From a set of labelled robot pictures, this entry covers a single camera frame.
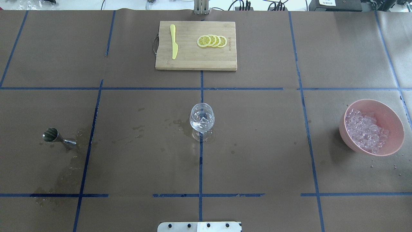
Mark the steel double jigger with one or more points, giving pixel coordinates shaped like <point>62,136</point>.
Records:
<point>52,135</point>

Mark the yellow plastic knife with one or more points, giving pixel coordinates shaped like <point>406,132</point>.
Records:
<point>173,41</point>

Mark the yellow lemon slice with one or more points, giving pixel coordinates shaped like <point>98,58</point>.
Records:
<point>204,41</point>
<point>222,41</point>
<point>217,41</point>
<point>213,40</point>

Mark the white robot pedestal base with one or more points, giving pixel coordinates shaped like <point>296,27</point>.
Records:
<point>214,226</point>

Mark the clear wine glass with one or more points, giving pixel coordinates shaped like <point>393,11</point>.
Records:
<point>202,119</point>

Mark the bamboo cutting board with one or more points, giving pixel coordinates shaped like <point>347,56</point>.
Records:
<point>192,57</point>

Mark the aluminium frame post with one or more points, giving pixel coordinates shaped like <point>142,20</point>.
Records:
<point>201,7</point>

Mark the black power box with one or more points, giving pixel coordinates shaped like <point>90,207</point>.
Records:
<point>335,5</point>

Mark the pink bowl of ice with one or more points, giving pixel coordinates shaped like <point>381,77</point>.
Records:
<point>371,127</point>

